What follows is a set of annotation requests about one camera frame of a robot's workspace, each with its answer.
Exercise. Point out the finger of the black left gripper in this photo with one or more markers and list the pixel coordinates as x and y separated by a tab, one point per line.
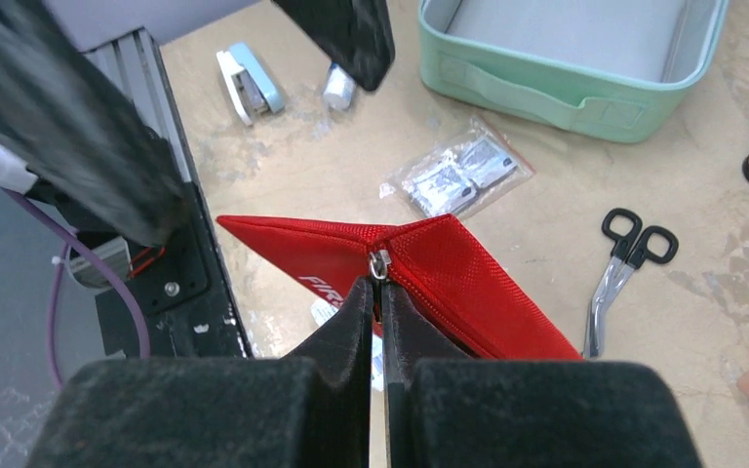
355	34

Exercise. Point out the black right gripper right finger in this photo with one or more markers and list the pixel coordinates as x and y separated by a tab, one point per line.
445	409

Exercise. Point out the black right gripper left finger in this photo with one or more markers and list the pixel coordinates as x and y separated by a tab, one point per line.
310	408

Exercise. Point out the red first aid pouch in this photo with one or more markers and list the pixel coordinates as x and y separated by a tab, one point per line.
454	281

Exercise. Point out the black handled scissors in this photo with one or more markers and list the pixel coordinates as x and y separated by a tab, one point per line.
633	246

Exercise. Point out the green medicine case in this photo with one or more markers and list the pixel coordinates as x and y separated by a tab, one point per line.
613	70

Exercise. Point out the small white blue tube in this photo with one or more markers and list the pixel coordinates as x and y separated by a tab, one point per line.
339	89

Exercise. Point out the white blue mask packet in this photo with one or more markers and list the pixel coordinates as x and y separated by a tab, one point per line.
322	311

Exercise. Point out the blue white stapler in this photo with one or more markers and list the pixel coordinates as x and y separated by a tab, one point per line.
251	89

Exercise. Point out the clear bag alcohol pads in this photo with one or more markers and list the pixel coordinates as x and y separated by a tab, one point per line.
460	175

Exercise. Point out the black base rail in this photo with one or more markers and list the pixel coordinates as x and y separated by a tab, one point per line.
181	289

